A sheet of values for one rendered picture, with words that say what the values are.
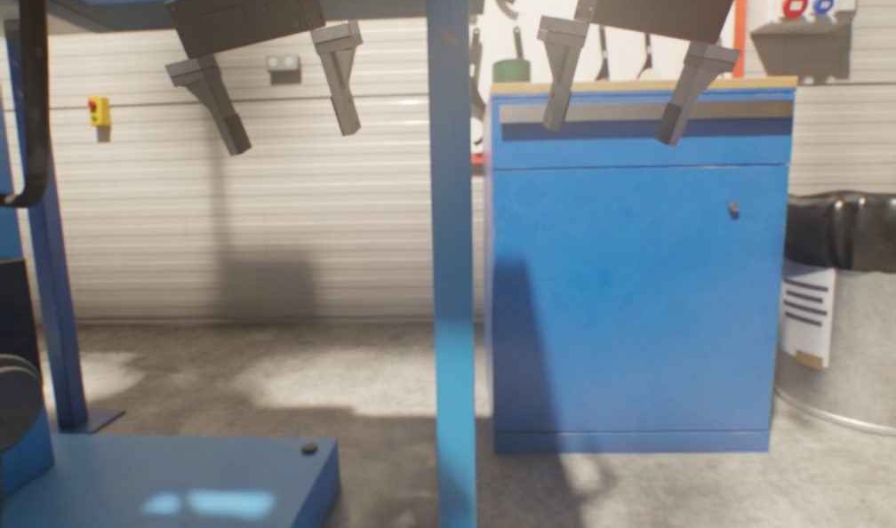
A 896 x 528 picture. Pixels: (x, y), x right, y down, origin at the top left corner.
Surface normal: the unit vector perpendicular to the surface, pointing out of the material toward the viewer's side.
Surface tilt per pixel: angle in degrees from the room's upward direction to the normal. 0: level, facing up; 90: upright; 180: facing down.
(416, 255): 90
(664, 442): 90
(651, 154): 90
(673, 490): 0
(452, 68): 90
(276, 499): 0
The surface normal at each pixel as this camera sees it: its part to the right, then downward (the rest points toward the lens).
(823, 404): -0.87, 0.13
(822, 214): -0.76, -0.11
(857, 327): -0.70, 0.15
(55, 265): 1.00, -0.01
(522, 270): -0.04, 0.13
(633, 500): -0.02, -0.99
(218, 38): -0.11, 0.51
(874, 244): -0.31, 0.33
